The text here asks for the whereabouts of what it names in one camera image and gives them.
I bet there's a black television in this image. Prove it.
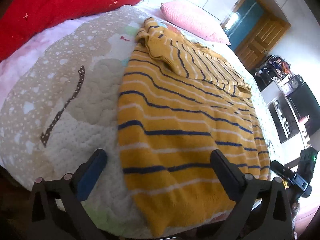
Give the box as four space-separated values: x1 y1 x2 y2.
287 82 319 136

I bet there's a heart patterned quilted bedspread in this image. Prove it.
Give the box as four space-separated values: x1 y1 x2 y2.
1 5 275 238

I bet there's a desk clock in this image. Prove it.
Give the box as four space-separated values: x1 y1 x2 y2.
289 75 304 90

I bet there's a pink pillow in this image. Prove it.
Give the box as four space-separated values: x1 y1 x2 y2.
161 0 231 45

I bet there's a white shelf unit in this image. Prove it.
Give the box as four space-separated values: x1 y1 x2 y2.
261 81 308 149

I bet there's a brown wooden door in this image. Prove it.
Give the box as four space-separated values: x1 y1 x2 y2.
234 12 291 72

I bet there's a red floral quilt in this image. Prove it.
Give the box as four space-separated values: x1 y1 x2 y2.
1 0 142 60

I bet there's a cluttered shoe rack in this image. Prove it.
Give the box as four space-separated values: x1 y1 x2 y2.
251 55 293 91

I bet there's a yellow striped knit sweater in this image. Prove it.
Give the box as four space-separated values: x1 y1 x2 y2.
118 18 270 237

